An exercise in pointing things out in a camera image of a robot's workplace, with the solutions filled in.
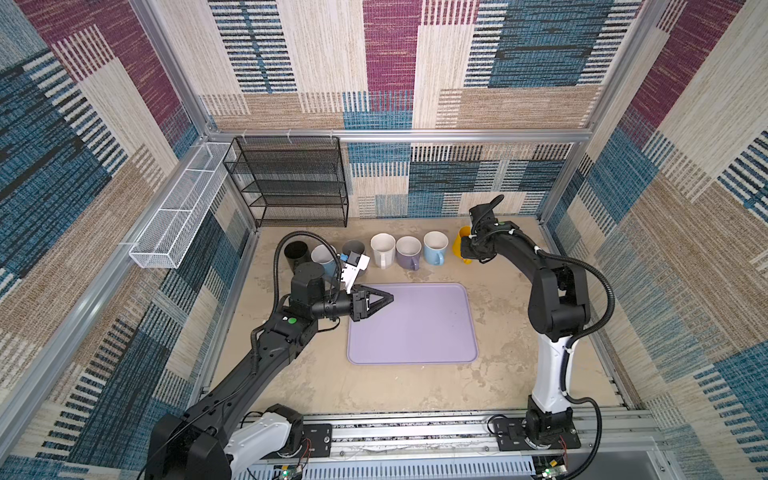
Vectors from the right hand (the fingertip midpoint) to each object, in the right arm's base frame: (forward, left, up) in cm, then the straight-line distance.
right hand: (470, 253), depth 100 cm
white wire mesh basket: (-14, +78, +27) cm, 84 cm away
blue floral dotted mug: (+7, +51, -7) cm, 52 cm away
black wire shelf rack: (+29, +62, +9) cm, 69 cm away
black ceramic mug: (+1, +57, +2) cm, 57 cm away
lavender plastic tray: (-21, +16, -7) cm, 27 cm away
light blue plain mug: (+6, +11, -1) cm, 12 cm away
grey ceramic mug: (+5, +39, 0) cm, 39 cm away
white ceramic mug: (+4, +29, 0) cm, 29 cm away
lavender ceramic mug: (+5, +20, -5) cm, 21 cm away
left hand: (-27, +27, +19) cm, 42 cm away
